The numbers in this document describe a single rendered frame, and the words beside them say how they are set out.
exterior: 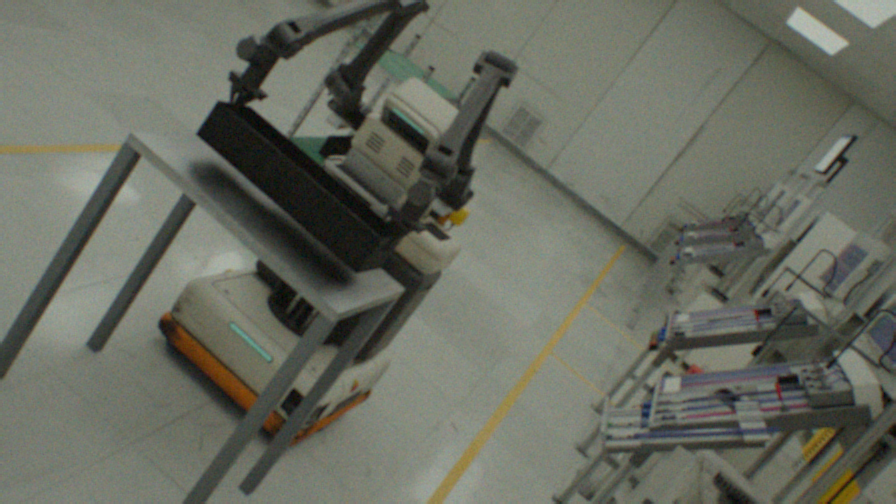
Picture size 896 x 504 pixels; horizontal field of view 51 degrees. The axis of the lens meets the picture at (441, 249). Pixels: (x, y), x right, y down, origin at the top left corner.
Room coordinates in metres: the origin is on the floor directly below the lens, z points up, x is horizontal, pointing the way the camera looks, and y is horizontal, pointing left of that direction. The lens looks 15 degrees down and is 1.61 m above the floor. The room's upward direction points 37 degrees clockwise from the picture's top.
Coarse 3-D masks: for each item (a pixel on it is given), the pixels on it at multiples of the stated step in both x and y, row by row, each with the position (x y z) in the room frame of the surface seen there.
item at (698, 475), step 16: (704, 464) 3.51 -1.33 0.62; (720, 464) 3.65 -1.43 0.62; (688, 480) 3.52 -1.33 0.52; (704, 480) 3.33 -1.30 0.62; (736, 480) 3.60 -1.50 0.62; (672, 496) 3.53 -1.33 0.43; (688, 496) 3.34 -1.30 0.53; (704, 496) 3.17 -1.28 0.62; (752, 496) 3.55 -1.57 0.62; (768, 496) 3.70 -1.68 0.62
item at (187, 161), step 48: (144, 144) 2.15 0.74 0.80; (192, 144) 2.36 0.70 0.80; (96, 192) 2.16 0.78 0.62; (192, 192) 2.12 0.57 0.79; (240, 192) 2.28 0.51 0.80; (240, 240) 2.08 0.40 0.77; (288, 240) 2.21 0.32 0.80; (48, 288) 2.15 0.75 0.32; (336, 288) 2.14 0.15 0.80; (384, 288) 2.36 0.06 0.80; (96, 336) 2.56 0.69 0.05; (288, 384) 2.03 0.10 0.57; (240, 432) 2.03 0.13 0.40; (288, 432) 2.43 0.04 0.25
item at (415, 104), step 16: (416, 80) 2.84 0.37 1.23; (400, 96) 2.78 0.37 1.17; (416, 96) 2.80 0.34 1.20; (432, 96) 2.82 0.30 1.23; (384, 112) 2.80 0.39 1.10; (400, 112) 2.76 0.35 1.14; (416, 112) 2.76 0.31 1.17; (432, 112) 2.78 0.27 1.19; (448, 112) 2.80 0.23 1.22; (400, 128) 2.80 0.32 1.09; (416, 128) 2.76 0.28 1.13; (432, 128) 2.74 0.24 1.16; (416, 144) 2.79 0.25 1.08; (432, 144) 2.75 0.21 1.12
